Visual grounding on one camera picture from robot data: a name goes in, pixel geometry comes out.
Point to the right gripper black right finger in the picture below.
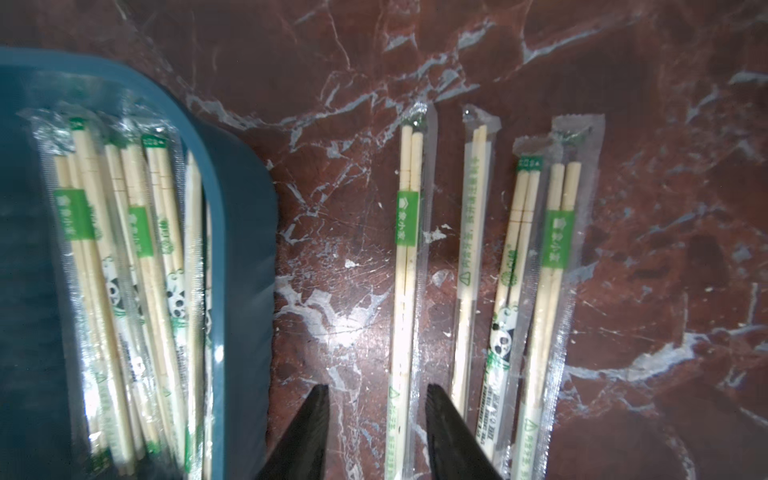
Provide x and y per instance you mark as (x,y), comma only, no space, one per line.
(453,451)

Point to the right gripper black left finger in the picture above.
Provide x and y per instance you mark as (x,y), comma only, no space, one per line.
(301,451)

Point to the chopstick pair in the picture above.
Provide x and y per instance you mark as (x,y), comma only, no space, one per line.
(534,153)
(569,184)
(413,132)
(480,128)

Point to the teal storage box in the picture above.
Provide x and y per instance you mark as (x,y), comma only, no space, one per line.
(36,427)

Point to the wrapped chopsticks in box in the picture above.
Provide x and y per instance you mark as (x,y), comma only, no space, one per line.
(134,228)

